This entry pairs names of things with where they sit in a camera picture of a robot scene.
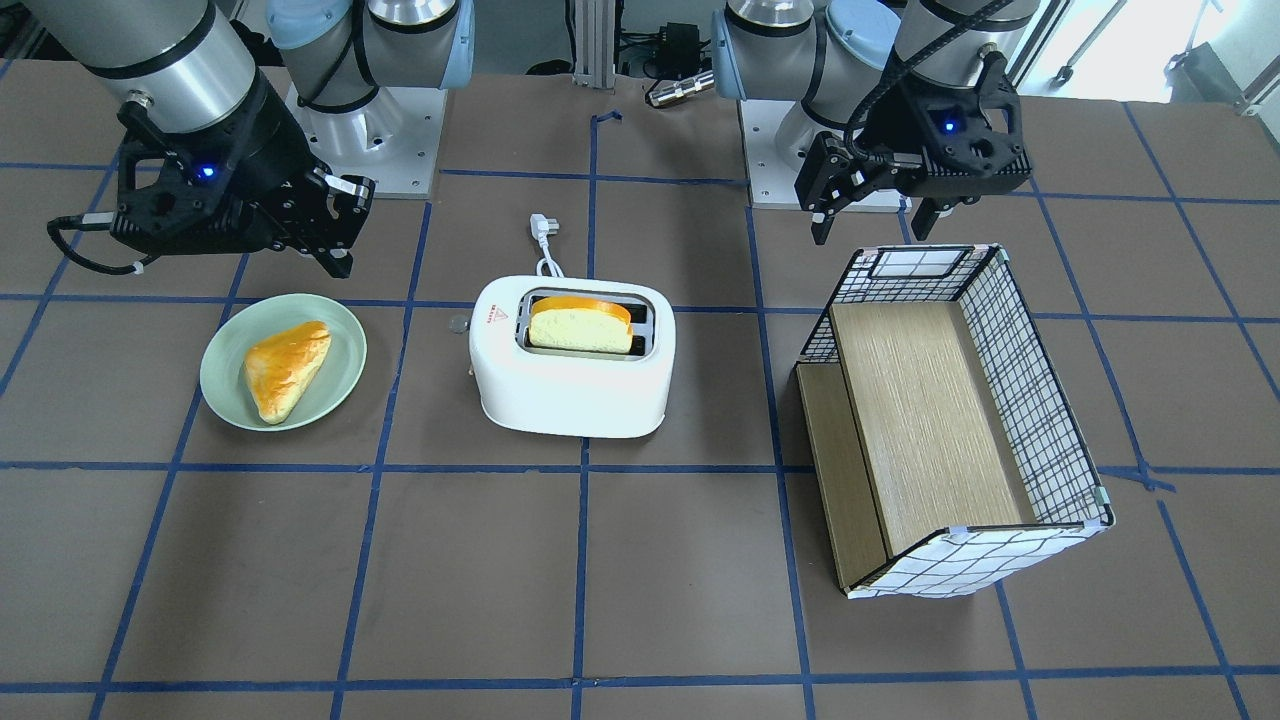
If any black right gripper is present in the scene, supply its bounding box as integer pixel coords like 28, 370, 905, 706
108, 74, 375, 279

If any aluminium frame post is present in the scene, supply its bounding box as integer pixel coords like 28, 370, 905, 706
568, 0, 621, 94

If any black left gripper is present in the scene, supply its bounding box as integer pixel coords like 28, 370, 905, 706
794, 50, 1033, 246

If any golden triangular pastry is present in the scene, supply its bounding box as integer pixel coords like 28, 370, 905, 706
243, 320, 332, 425

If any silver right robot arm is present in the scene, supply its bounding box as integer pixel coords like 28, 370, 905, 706
29, 1, 475, 279

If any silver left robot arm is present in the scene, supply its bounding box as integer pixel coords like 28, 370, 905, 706
712, 1, 1038, 245

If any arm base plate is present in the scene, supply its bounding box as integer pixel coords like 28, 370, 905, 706
285, 86, 449, 200
737, 97, 911, 213

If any white two-slot toaster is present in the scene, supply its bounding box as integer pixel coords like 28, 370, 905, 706
468, 275, 677, 438

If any grid-pattern wooden basket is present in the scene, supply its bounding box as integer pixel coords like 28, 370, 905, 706
794, 245, 1116, 600

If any white toaster power cord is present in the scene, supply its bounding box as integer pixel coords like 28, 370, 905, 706
529, 213, 566, 281

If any yellow bread slice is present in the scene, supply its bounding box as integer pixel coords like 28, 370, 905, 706
527, 296, 634, 355

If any light green plate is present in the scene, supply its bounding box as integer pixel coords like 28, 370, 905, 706
200, 293, 367, 430

